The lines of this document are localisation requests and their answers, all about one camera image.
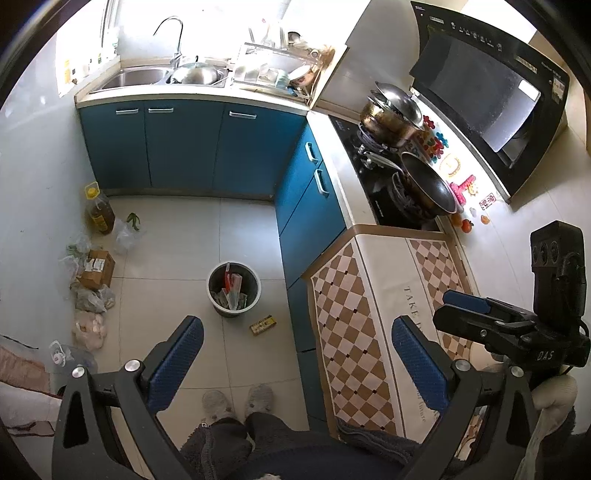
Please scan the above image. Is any blue stove cabinet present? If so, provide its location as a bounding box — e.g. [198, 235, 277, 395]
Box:
[274, 124, 348, 422]

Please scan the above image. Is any checked brown counter cover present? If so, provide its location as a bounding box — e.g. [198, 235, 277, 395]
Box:
[302, 225, 481, 439]

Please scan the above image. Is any blue sink cabinet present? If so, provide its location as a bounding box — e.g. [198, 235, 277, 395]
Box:
[78, 99, 309, 200]

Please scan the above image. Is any chrome faucet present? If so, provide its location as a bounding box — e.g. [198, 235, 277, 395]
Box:
[153, 16, 185, 71]

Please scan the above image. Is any metal dish rack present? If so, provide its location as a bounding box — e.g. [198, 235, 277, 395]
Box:
[231, 41, 325, 100]

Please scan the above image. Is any person's left grey slipper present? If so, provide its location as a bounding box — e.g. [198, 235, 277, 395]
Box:
[202, 390, 232, 422]

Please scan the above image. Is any pink cloth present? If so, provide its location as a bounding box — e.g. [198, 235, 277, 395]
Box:
[0, 346, 52, 394]

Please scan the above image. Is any group of colourful wall stickers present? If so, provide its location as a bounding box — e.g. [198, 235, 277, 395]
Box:
[416, 115, 498, 234]

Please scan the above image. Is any black cooktop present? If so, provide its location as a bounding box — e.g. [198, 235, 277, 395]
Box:
[329, 115, 443, 232]

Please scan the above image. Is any clear plastic bag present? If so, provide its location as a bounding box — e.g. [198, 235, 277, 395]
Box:
[113, 219, 147, 255]

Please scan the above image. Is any person's right forearm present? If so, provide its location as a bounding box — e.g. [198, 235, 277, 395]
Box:
[519, 406, 591, 480]

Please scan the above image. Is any grey-green filled plastic bag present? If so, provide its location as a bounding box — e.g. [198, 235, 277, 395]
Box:
[73, 285, 116, 315]

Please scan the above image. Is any person's right hand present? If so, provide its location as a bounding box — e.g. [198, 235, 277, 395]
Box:
[530, 375, 580, 415]

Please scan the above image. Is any steel wok in sink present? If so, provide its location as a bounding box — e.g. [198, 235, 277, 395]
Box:
[171, 60, 221, 86]

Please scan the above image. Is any black range hood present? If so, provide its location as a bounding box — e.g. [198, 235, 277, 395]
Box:
[409, 0, 571, 205]

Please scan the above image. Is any brown cardboard box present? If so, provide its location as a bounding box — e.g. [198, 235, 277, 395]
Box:
[76, 249, 116, 289]

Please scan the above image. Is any cooking oil bottle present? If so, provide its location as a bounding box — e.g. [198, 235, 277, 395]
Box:
[84, 182, 116, 236]

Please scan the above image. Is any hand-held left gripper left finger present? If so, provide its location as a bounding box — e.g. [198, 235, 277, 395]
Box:
[52, 315, 205, 480]

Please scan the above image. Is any person's right leg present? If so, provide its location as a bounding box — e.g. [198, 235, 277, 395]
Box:
[245, 412, 333, 480]

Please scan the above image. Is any person's left leg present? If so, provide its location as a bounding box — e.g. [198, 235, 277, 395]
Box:
[180, 418, 253, 480]

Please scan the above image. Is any pink filled plastic bag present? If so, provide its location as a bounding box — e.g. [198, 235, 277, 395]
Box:
[72, 310, 108, 352]

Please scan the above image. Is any person's dark blue jacket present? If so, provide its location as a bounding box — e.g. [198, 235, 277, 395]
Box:
[245, 440, 419, 480]

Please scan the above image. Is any grey round trash bin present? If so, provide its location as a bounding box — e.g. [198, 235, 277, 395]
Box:
[207, 261, 262, 318]

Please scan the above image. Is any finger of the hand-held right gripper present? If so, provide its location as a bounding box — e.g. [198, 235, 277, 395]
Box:
[433, 305, 529, 354]
[443, 291, 537, 325]

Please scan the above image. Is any white cloth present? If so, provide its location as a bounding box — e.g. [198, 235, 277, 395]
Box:
[0, 383, 64, 459]

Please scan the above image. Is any small yellow box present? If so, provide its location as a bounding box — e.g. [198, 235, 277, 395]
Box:
[250, 315, 277, 337]

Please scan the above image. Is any person's right grey slipper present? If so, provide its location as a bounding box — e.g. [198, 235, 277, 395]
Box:
[245, 384, 276, 419]

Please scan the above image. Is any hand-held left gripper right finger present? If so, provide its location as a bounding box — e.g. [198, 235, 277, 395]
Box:
[392, 315, 540, 480]

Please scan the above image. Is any steel wok lid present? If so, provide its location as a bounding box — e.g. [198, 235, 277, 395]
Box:
[368, 82, 425, 129]

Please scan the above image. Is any black wok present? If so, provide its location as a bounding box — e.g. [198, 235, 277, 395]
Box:
[360, 150, 459, 220]

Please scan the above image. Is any person's leg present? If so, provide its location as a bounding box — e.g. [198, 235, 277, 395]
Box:
[180, 418, 253, 480]
[245, 412, 333, 480]

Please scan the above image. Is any clear plastic water jug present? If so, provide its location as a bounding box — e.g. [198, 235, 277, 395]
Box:
[48, 340, 99, 376]

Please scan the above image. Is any steel sink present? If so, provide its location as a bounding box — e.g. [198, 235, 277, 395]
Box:
[99, 67, 170, 91]

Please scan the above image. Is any person's grey slipper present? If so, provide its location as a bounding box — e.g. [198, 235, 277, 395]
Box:
[245, 384, 276, 419]
[202, 390, 232, 422]

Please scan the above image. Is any steel stockpot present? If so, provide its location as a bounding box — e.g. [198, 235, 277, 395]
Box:
[359, 99, 423, 149]

